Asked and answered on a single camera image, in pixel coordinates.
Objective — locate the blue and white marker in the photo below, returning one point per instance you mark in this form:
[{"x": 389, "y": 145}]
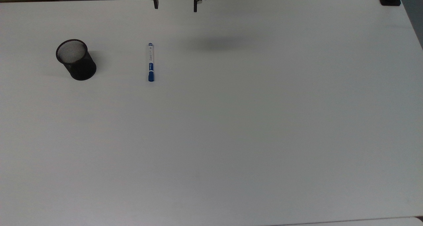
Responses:
[{"x": 150, "y": 62}]

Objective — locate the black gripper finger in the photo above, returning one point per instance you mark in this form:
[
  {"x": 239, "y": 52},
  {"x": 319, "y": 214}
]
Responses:
[
  {"x": 195, "y": 5},
  {"x": 156, "y": 4}
]

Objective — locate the black mesh pen cup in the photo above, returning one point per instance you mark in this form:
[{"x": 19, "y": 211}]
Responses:
[{"x": 76, "y": 60}]

